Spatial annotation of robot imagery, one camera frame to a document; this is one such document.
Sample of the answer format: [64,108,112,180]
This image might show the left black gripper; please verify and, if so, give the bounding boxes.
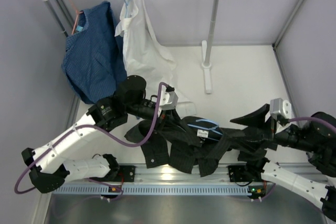
[126,99,187,133]

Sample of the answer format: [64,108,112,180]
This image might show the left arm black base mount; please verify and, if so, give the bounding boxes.
[109,165,135,183]

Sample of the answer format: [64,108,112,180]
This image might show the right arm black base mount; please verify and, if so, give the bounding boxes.
[228,165,259,184]

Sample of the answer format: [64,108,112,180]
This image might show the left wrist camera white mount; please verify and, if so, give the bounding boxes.
[159,86,179,111]

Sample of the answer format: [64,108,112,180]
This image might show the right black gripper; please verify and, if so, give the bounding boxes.
[227,104,319,153]

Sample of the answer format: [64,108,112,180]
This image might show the aluminium rail with cable duct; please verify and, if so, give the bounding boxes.
[52,164,263,196]

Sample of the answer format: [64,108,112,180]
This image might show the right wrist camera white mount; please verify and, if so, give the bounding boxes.
[269,98,292,126]

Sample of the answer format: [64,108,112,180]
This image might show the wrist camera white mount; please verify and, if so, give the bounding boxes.
[269,98,292,126]
[159,86,179,111]

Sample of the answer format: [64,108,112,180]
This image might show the pink hanger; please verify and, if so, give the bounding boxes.
[64,0,85,36]

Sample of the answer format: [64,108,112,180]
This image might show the light blue hanger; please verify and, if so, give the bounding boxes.
[187,119,223,136]

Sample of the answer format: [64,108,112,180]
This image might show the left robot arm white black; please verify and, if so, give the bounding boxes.
[14,75,178,194]

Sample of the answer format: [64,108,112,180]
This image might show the white shirt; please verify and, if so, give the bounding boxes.
[115,0,197,117]

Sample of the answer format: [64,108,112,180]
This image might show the black pinstriped shirt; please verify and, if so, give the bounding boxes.
[123,115,274,178]

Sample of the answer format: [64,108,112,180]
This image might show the blue checked shirt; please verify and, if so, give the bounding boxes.
[61,1,127,104]

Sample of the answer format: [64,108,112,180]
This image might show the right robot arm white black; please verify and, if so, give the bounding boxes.
[229,99,335,220]

